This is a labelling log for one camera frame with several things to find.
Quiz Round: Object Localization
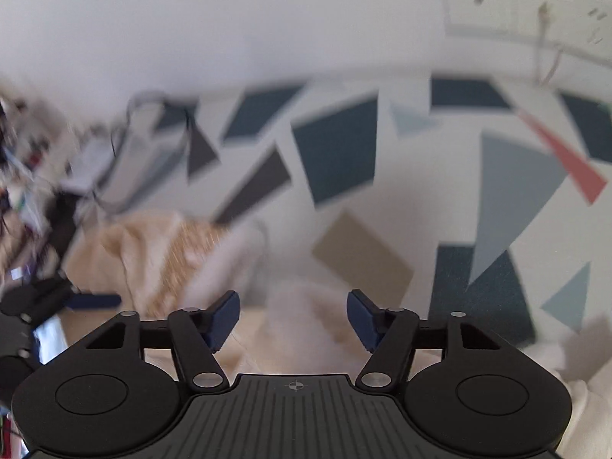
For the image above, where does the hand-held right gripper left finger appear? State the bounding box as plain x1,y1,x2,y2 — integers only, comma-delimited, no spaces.
72,291,241,395

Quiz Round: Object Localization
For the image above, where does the cosmetics organizer with brushes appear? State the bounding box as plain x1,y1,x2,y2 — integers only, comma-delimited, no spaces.
0,83,72,254

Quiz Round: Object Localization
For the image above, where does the geometric patterned table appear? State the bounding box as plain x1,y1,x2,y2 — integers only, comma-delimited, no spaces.
62,74,612,459

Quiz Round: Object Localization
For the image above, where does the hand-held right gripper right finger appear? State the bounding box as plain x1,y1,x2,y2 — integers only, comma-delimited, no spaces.
347,290,514,395

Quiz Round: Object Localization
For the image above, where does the cream white sequined garment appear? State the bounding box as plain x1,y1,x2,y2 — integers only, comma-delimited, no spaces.
62,210,612,459

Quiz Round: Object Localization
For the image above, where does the thin white cable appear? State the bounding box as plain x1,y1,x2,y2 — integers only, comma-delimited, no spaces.
531,2,566,88

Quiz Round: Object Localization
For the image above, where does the black looped cable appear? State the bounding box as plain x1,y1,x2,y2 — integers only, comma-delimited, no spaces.
107,100,202,202

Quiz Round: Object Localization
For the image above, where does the white wall socket plate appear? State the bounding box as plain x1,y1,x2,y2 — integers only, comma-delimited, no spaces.
571,0,612,60
511,0,575,46

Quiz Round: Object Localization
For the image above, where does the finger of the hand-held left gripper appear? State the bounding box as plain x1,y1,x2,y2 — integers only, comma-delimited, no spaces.
67,291,122,311

